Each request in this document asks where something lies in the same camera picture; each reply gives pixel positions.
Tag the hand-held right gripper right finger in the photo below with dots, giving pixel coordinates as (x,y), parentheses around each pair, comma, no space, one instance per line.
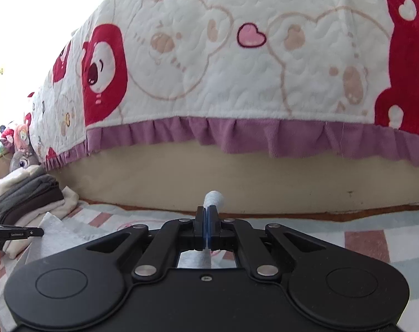
(213,226)

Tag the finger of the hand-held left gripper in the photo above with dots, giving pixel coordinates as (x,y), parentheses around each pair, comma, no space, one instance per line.
(26,232)

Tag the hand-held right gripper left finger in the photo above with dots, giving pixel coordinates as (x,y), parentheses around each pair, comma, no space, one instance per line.
(202,226)

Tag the white textured cloth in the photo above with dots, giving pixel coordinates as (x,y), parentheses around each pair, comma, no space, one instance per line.
(67,235)

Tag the dark folded cloth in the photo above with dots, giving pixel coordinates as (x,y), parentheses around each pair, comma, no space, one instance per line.
(40,205)

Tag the grey folded cloth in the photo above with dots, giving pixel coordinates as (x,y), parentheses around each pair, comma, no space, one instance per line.
(33,190)

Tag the cream folded cloth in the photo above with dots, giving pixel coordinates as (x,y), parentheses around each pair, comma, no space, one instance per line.
(66,202)

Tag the white folded cloth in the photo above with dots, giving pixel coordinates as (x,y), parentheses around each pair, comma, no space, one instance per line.
(12,183)

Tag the beige mattress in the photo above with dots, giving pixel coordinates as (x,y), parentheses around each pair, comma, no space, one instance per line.
(265,183)

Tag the grey bunny plush toy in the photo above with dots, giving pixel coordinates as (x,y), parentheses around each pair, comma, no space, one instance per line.
(22,162)

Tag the pink plush toy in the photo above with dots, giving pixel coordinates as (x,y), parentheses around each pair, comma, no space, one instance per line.
(23,136)

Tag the red plush toy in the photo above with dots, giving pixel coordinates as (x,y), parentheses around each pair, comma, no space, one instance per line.
(8,137)

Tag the checked bed sheet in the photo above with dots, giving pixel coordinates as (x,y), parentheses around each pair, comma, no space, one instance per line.
(368,228)

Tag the bear print quilt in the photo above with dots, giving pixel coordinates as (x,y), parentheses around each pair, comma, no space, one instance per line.
(230,58)

